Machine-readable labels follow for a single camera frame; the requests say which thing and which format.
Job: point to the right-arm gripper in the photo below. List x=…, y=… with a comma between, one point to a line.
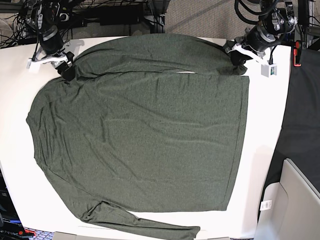
x=67, y=54

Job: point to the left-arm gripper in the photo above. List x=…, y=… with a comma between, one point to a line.
x=256, y=41

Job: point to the green long-sleeve shirt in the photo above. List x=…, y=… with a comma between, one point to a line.
x=151, y=123

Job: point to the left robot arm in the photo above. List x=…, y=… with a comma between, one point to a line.
x=271, y=25

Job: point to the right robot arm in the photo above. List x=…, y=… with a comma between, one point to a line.
x=50, y=47

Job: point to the red clamp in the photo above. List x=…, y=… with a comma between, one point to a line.
x=297, y=52

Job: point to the beige plastic bin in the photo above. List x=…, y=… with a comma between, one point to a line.
x=290, y=209

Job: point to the black box with text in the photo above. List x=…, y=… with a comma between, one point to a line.
x=8, y=231

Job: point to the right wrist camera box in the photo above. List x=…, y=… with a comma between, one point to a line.
x=33, y=66

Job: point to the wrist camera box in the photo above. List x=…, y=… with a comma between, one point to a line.
x=33, y=66
x=268, y=70

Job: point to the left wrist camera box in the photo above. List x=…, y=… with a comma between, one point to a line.
x=268, y=70

